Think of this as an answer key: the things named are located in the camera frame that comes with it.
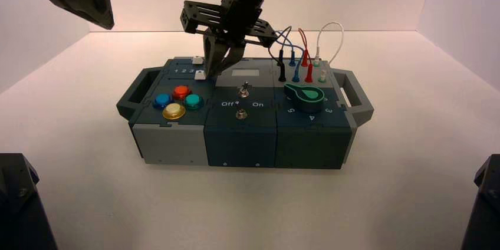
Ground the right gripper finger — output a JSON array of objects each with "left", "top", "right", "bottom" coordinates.
[
  {"left": 219, "top": 42, "right": 248, "bottom": 77},
  {"left": 203, "top": 33, "right": 232, "bottom": 80}
]

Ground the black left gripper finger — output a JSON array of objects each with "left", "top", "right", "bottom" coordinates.
[{"left": 42, "top": 0, "right": 116, "bottom": 31}]

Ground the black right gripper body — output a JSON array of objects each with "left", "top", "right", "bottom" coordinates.
[{"left": 179, "top": 0, "right": 279, "bottom": 50}]

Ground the red dome push button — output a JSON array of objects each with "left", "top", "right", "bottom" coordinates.
[{"left": 172, "top": 85, "right": 192, "bottom": 102}]

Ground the green dome push button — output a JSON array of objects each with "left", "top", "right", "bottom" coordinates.
[{"left": 183, "top": 94, "right": 205, "bottom": 111}]

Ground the blue dome push button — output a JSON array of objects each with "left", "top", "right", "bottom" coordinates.
[{"left": 153, "top": 93, "right": 175, "bottom": 110}]

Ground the yellow dome push button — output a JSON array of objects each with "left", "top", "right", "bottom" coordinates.
[{"left": 162, "top": 103, "right": 187, "bottom": 121}]

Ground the green rotary pointer knob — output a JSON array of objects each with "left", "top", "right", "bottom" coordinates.
[{"left": 284, "top": 83, "right": 326, "bottom": 113}]

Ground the dark modular control box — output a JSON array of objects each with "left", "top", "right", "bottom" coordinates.
[{"left": 116, "top": 57, "right": 375, "bottom": 170}]

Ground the black jumper cable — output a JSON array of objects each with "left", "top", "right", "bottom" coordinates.
[{"left": 268, "top": 25, "right": 293, "bottom": 83}]

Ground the blue jumper cable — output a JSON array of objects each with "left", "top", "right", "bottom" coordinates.
[{"left": 273, "top": 29, "right": 306, "bottom": 84}]

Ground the red jumper cable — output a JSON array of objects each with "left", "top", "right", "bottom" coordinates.
[{"left": 298, "top": 28, "right": 315, "bottom": 84}]

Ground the white jumper cable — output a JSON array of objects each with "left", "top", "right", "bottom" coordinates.
[{"left": 314, "top": 22, "right": 346, "bottom": 84}]

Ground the dark green box handle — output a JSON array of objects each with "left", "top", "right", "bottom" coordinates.
[{"left": 116, "top": 67, "right": 165, "bottom": 121}]

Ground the grey box handle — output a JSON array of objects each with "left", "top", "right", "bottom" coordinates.
[{"left": 331, "top": 68, "right": 375, "bottom": 129}]

